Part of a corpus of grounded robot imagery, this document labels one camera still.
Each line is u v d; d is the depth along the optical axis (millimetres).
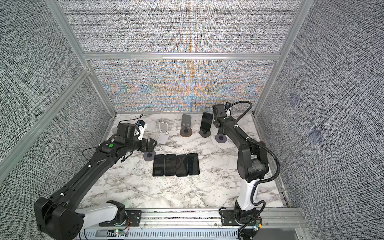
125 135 588
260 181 522
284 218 751
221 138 1033
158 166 964
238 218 655
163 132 1031
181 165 922
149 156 949
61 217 373
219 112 740
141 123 690
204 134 1064
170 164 921
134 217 733
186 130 1068
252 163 511
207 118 972
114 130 944
